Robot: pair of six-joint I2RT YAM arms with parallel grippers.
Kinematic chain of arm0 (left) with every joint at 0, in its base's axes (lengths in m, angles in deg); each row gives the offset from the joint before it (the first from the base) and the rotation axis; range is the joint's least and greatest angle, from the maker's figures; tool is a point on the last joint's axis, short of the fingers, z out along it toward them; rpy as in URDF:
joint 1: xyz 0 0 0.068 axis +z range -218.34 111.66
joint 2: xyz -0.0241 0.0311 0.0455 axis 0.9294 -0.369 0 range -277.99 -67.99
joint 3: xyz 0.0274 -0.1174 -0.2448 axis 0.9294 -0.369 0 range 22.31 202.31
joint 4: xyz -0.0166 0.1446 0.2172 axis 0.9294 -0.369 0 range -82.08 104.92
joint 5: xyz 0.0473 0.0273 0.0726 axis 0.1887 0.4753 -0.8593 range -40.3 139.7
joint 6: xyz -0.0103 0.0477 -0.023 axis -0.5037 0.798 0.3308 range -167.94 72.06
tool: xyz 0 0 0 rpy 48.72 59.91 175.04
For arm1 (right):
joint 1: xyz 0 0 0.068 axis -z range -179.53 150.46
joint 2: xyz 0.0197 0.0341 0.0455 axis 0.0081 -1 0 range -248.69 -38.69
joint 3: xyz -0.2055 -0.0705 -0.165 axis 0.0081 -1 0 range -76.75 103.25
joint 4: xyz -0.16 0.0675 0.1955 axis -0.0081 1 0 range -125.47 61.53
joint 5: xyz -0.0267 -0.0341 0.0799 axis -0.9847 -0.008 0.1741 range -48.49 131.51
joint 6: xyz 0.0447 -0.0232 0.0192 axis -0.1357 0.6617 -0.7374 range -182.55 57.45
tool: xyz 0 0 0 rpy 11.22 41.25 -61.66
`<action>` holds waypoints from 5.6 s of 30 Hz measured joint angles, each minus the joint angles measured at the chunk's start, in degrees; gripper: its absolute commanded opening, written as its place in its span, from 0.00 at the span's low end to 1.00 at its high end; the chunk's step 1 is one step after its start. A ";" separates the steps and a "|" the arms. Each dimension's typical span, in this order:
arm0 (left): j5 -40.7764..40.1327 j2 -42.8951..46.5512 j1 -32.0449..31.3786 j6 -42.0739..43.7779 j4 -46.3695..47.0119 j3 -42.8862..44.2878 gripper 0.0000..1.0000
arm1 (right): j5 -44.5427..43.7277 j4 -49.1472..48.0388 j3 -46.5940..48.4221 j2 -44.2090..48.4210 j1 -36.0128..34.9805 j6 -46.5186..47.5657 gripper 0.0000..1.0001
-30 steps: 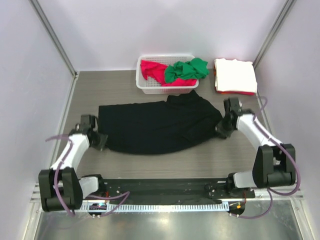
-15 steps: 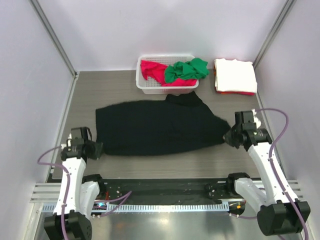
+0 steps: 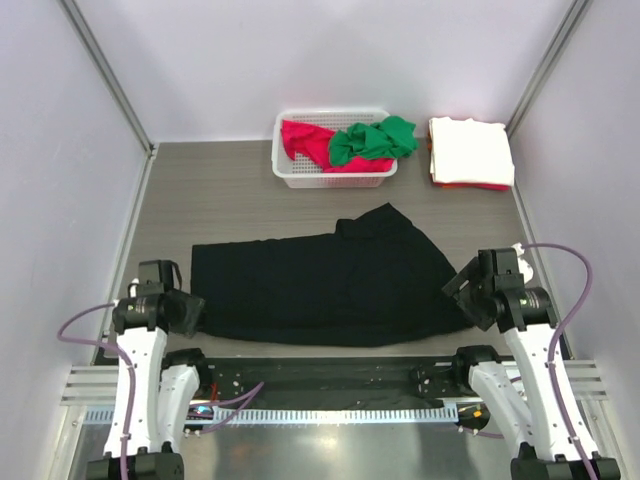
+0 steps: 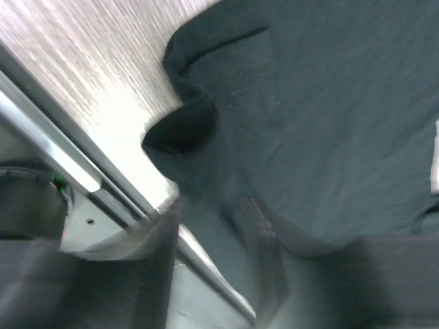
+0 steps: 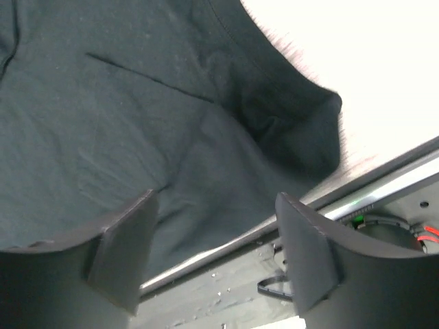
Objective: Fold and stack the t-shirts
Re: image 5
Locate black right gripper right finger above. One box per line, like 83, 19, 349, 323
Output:
275, 193, 438, 328

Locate black t shirt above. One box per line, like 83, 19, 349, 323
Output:
1, 1, 342, 278

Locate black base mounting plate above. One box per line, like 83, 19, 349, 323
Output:
130, 191, 439, 329

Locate aluminium front rail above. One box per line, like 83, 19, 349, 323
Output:
139, 137, 438, 298

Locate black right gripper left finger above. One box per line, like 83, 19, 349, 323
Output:
1, 191, 158, 328

